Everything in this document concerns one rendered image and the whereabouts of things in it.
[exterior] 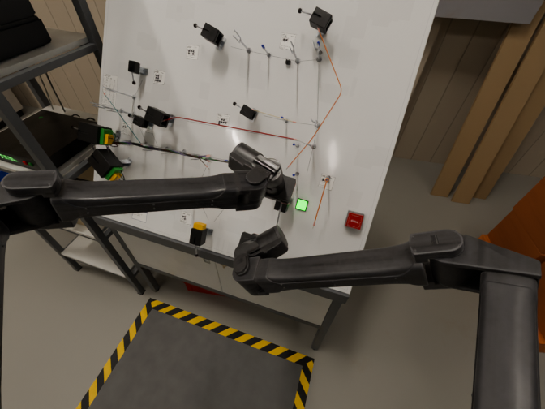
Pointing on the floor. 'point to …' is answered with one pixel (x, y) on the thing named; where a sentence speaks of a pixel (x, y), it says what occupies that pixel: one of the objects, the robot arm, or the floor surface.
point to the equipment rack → (91, 234)
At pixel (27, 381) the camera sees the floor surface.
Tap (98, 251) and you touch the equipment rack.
